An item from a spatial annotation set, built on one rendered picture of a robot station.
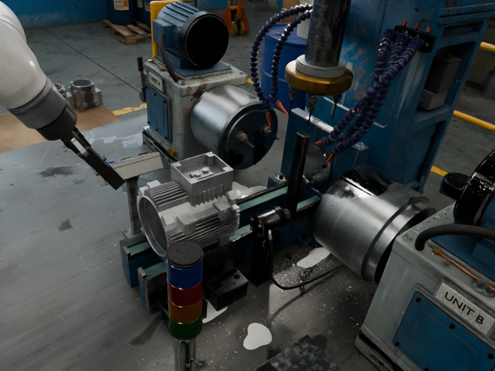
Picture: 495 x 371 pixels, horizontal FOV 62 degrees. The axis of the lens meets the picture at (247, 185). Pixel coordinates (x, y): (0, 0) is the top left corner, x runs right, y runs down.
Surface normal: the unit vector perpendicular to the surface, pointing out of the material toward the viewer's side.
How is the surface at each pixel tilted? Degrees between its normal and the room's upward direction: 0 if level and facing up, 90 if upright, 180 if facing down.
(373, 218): 47
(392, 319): 89
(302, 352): 0
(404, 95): 90
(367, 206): 39
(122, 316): 0
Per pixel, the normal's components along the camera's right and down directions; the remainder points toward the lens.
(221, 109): -0.44, -0.44
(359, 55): -0.80, 0.29
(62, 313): 0.08, -0.82
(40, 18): 0.67, 0.47
